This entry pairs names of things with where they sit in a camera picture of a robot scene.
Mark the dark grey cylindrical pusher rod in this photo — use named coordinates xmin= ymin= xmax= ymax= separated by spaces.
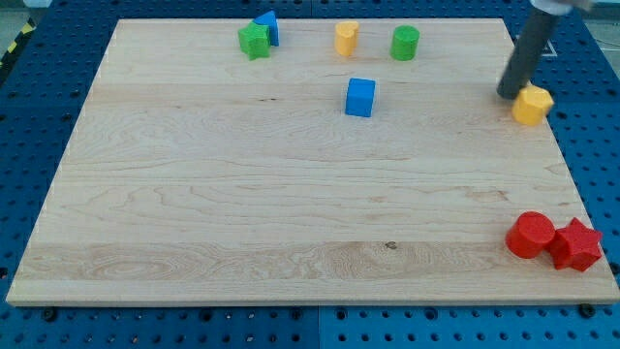
xmin=496 ymin=8 xmax=560 ymax=100

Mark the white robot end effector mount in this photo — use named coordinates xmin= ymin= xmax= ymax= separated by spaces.
xmin=530 ymin=0 xmax=594 ymax=16

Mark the yellow hexagon block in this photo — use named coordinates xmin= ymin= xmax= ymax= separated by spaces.
xmin=511 ymin=85 xmax=554 ymax=126

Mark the green cylinder block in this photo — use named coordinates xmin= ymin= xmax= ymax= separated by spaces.
xmin=389 ymin=25 xmax=420 ymax=61

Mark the blue cube block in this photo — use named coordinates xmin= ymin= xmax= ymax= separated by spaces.
xmin=345 ymin=78 xmax=376 ymax=117

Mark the yellow heart block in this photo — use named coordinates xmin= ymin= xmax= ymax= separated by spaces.
xmin=334 ymin=20 xmax=359 ymax=57

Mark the red star block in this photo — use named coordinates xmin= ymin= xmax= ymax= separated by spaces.
xmin=547 ymin=217 xmax=603 ymax=272

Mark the red cylinder block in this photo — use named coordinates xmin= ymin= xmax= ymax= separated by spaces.
xmin=505 ymin=211 xmax=555 ymax=259

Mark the light wooden board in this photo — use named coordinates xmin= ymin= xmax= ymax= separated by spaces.
xmin=7 ymin=18 xmax=619 ymax=307

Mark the blue triangle block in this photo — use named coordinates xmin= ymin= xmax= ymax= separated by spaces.
xmin=253 ymin=10 xmax=280 ymax=47

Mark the green star block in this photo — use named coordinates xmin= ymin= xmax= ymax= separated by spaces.
xmin=237 ymin=21 xmax=271 ymax=60

